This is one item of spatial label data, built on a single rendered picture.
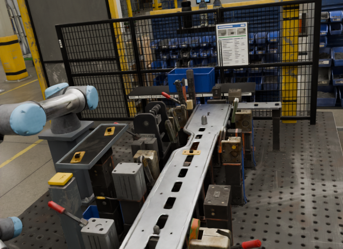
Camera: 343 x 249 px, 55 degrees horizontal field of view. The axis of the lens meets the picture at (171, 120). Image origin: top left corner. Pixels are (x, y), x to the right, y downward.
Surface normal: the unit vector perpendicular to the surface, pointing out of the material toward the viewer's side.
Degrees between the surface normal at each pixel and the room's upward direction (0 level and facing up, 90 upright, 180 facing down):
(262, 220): 0
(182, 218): 0
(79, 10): 90
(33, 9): 90
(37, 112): 89
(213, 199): 0
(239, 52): 90
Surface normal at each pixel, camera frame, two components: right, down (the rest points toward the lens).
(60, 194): -0.26, 0.39
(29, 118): 0.90, 0.04
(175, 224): -0.11, -0.92
